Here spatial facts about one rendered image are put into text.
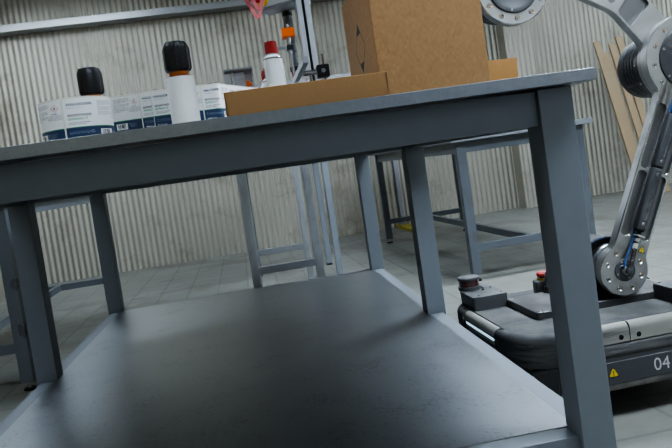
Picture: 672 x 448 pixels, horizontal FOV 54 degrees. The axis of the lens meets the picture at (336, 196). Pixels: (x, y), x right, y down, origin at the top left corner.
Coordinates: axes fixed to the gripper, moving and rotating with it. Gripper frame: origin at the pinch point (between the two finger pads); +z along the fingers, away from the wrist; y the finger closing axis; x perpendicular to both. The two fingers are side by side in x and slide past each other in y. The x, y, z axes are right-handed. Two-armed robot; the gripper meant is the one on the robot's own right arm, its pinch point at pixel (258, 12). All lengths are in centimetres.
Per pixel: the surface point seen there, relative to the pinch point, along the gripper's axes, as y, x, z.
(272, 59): 19.8, 0.4, 17.8
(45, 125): 1, -64, 24
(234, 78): -58, -9, 9
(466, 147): -141, 107, 49
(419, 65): 63, 27, 31
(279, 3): -26.1, 9.2, -8.4
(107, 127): -2, -48, 27
